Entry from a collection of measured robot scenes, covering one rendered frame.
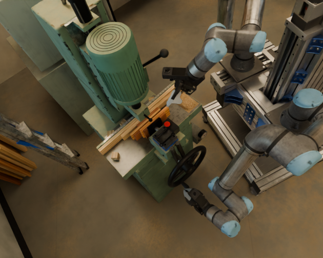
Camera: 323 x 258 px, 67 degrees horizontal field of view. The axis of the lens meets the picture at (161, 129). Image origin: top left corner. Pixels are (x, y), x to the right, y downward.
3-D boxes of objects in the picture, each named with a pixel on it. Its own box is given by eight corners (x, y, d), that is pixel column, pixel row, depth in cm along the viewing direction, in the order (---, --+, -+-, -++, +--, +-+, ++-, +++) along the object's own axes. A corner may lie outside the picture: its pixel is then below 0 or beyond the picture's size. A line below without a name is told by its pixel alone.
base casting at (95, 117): (140, 178, 142) (136, 174, 135) (86, 122, 167) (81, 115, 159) (192, 129, 153) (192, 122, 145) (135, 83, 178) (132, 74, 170)
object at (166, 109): (144, 137, 133) (141, 131, 127) (142, 136, 134) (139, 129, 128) (170, 114, 138) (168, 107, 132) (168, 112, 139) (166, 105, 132)
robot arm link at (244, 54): (254, 60, 146) (258, 42, 134) (230, 58, 149) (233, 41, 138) (255, 46, 151) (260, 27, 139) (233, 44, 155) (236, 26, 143)
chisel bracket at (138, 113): (141, 124, 128) (137, 115, 121) (125, 109, 134) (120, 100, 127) (151, 114, 130) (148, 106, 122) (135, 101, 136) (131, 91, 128)
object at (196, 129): (197, 144, 166) (197, 140, 159) (184, 133, 171) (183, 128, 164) (205, 136, 168) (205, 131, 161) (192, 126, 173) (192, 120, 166)
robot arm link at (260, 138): (254, 115, 90) (202, 190, 120) (279, 134, 85) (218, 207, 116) (267, 108, 98) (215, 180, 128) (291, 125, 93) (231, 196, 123)
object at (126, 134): (124, 141, 134) (122, 137, 131) (122, 138, 135) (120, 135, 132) (193, 80, 148) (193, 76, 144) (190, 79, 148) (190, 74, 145)
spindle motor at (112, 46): (127, 113, 107) (102, 63, 80) (104, 92, 114) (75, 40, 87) (156, 88, 111) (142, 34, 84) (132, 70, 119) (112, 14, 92)
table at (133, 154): (136, 193, 125) (134, 190, 120) (102, 155, 139) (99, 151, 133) (215, 118, 140) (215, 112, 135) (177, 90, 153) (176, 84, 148)
